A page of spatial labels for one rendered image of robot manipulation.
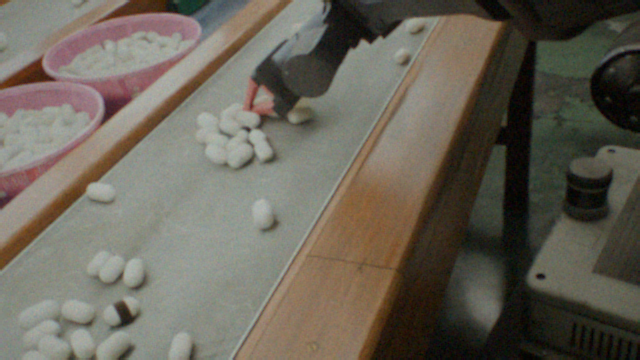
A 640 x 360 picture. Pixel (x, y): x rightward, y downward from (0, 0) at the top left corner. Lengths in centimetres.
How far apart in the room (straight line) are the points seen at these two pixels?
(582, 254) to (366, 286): 55
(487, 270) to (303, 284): 118
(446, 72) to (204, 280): 46
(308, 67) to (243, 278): 24
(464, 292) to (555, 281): 68
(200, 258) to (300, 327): 17
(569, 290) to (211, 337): 58
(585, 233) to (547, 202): 87
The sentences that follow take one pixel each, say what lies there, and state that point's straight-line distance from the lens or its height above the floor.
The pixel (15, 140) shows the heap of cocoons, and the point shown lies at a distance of 107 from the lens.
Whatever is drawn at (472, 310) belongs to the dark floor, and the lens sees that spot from 168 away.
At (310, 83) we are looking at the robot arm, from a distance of 77.
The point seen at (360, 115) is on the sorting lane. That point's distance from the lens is 92.
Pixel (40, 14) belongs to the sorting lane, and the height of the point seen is 74.
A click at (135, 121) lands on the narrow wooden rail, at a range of 96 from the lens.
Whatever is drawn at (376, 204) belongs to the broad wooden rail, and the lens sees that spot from 71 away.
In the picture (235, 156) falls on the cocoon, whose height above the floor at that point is 76.
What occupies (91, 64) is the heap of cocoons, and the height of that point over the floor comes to 74.
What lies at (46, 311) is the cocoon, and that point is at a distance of 70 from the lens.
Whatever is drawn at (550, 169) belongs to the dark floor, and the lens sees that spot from 215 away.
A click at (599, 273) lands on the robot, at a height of 48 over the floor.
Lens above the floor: 119
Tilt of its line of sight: 34 degrees down
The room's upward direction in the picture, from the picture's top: 8 degrees counter-clockwise
